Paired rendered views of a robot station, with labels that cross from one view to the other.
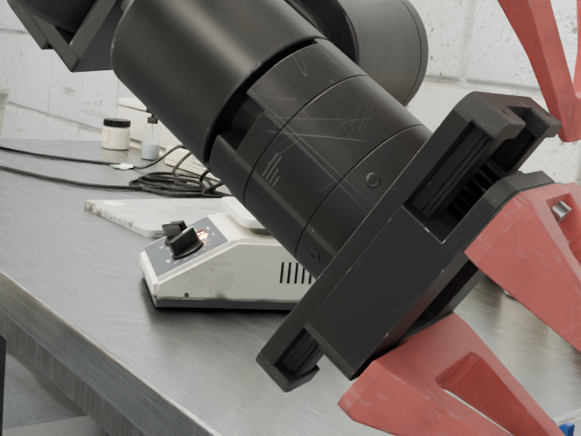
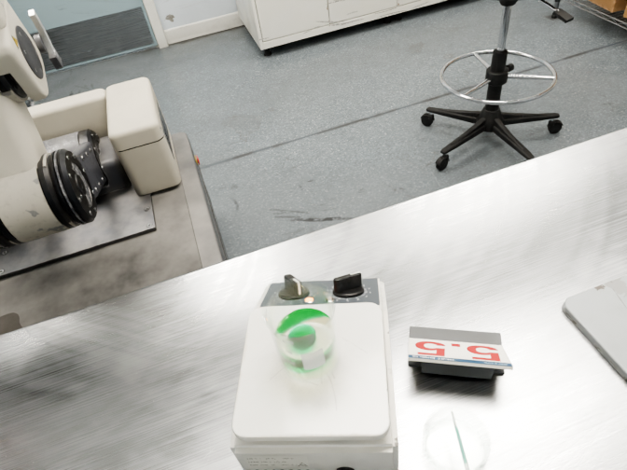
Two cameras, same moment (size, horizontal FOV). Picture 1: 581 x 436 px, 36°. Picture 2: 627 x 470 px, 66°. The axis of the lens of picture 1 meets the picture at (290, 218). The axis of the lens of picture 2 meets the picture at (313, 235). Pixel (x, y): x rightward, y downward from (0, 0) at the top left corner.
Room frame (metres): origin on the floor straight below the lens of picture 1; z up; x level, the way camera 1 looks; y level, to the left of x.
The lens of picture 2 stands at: (0.97, -0.18, 1.19)
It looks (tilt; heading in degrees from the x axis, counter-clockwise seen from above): 45 degrees down; 115
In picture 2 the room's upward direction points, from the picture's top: 10 degrees counter-clockwise
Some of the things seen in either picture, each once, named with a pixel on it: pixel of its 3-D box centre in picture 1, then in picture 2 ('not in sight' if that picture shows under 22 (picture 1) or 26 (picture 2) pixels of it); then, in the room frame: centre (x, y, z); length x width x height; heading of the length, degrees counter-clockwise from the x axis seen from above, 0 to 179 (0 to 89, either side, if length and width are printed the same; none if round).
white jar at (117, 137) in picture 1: (116, 133); not in sight; (1.95, 0.40, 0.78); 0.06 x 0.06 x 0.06
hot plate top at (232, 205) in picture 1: (289, 214); (313, 366); (0.87, 0.00, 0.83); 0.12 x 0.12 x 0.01; 16
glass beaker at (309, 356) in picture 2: not in sight; (301, 329); (0.86, 0.01, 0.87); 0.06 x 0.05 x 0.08; 153
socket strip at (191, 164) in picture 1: (227, 169); not in sight; (1.63, 0.13, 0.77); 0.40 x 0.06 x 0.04; 37
